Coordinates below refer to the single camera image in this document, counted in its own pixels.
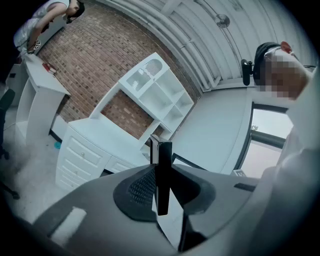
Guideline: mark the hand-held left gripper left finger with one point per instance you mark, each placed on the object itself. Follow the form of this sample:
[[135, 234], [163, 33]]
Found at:
[[100, 212]]

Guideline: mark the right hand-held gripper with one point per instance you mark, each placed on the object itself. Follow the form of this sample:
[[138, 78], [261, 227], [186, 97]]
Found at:
[[240, 173]]

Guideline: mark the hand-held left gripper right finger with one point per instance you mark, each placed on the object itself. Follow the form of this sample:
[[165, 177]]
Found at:
[[220, 200]]

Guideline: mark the white table top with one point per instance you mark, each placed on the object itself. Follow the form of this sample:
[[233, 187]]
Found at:
[[100, 132]]

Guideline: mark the person's white t-shirt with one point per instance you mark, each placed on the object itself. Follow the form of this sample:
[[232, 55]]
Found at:
[[295, 175]]

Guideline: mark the black-framed window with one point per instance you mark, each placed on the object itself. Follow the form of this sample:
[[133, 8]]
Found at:
[[265, 120]]

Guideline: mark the teal round object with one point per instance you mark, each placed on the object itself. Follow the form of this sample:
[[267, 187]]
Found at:
[[57, 145]]

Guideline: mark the person's head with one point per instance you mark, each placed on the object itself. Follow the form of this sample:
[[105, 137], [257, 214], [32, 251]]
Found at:
[[285, 75]]

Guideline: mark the red hair clip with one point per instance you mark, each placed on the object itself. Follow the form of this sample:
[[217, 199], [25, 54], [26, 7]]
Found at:
[[286, 47]]

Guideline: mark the white side table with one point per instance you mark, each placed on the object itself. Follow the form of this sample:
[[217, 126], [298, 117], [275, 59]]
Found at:
[[42, 77]]

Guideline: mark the red book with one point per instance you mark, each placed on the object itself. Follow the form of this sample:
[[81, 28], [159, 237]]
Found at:
[[48, 68]]

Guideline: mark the round ceiling fixture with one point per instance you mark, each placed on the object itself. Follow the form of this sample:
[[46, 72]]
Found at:
[[222, 20]]

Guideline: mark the black head camera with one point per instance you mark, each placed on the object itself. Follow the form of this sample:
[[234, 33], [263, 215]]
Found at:
[[247, 71]]

